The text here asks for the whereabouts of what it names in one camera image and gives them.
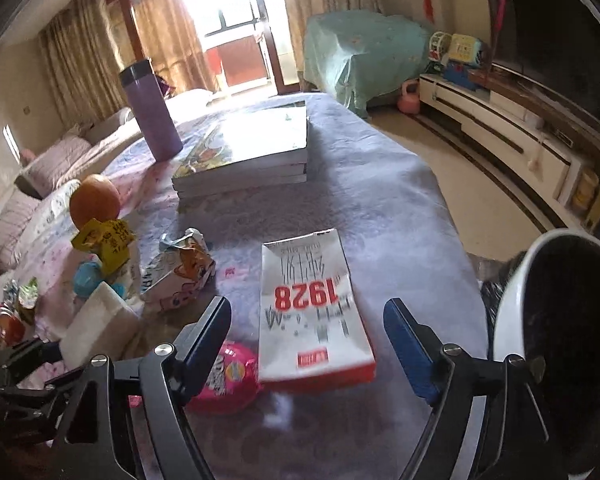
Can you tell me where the pink snack wrapper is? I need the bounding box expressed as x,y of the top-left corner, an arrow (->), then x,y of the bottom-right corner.
185,340 -> 261,416

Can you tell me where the white trash bin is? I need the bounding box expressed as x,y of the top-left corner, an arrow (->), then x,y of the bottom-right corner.
480,230 -> 600,480

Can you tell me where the red hanging towel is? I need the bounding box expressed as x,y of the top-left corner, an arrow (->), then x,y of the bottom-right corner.
205,35 -> 271,86

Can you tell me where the purple thermos bottle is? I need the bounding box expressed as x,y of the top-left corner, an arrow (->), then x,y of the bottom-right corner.
119,59 -> 184,161

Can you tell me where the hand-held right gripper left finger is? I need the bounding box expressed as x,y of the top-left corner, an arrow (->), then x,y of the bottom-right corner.
62,296 -> 232,480

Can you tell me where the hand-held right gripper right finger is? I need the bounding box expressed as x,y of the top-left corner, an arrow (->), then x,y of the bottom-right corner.
382,298 -> 552,480

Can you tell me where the blue plastic capsule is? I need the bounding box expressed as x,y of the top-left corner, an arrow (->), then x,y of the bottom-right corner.
74,257 -> 106,301

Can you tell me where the yellow box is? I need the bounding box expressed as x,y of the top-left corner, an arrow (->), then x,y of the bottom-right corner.
572,167 -> 600,211

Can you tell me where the teal covered armchair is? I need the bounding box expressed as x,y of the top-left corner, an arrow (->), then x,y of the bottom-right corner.
302,9 -> 433,116

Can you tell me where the white wheel toy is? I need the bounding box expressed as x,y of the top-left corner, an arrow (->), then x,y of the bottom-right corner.
427,31 -> 453,63

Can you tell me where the crumpled cartoon print carton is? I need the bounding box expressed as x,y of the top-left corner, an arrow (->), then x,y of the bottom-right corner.
140,228 -> 217,313

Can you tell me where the yellow and green toy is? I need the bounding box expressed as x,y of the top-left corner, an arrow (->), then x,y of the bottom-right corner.
450,34 -> 486,66

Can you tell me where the yellow snack wrapper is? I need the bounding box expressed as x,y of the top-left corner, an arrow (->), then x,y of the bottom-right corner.
71,219 -> 136,276

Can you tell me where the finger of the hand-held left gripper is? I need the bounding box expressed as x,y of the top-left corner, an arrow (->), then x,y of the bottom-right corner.
0,337 -> 65,386
0,366 -> 88,442

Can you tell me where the blue toy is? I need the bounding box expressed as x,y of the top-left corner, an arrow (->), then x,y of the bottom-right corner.
442,62 -> 473,86

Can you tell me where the white book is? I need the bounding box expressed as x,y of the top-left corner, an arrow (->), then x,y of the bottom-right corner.
177,170 -> 308,199
172,160 -> 308,190

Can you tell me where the pink striped pillow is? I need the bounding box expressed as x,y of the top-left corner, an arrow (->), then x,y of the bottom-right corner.
22,135 -> 92,196
0,192 -> 41,271

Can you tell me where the light fabric sofa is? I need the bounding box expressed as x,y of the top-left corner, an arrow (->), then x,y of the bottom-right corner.
0,87 -> 216,311

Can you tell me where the white and red carton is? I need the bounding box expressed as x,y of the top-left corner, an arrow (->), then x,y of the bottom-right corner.
257,228 -> 376,391

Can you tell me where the book with green cover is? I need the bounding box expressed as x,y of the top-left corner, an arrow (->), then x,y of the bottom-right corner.
171,101 -> 308,179

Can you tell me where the sheer brown curtain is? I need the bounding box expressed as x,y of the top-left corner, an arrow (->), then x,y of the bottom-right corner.
130,0 -> 218,93

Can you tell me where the white tv cabinet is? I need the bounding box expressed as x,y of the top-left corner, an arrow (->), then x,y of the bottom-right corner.
419,62 -> 600,241

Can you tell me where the orange fruit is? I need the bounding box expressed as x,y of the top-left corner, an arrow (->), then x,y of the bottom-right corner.
69,174 -> 122,231

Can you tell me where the black television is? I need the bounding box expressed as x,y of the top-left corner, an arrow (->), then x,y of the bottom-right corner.
482,0 -> 600,126

